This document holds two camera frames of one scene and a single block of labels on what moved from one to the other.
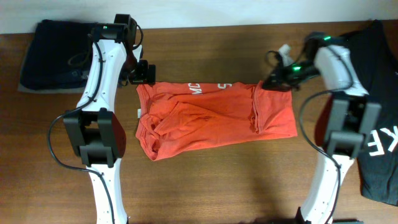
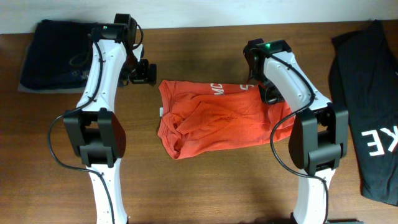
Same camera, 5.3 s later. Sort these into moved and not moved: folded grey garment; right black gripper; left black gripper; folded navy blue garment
Moved: right black gripper
Not moved: folded navy blue garment; folded grey garment; left black gripper
